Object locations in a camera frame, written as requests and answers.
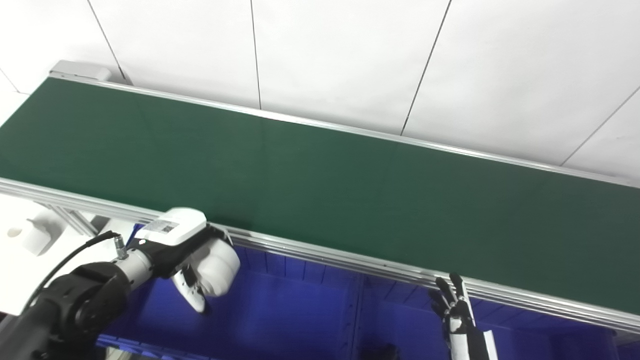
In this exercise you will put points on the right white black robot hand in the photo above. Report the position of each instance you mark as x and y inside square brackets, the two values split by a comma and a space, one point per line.
[460, 315]

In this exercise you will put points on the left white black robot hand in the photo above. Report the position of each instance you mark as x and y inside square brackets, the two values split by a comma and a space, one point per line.
[172, 231]

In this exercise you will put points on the white round plastic part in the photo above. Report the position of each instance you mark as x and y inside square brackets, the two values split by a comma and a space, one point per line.
[220, 267]

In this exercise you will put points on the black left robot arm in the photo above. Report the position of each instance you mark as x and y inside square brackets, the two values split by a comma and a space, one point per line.
[70, 305]

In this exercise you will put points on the blue plastic bin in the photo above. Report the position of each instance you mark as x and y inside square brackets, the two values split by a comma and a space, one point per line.
[405, 325]
[280, 315]

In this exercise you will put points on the black plastic part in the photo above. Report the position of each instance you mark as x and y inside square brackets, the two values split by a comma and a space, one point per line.
[377, 352]

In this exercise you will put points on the aluminium conveyor support leg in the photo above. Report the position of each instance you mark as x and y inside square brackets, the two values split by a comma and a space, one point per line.
[75, 220]

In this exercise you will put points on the green conveyor belt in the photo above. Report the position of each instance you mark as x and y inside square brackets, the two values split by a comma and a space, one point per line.
[350, 262]
[320, 195]

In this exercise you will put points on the grey conveyor end cover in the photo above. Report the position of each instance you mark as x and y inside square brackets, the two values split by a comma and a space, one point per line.
[80, 70]

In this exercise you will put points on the white plastic block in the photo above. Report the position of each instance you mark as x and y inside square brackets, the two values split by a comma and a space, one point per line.
[35, 232]

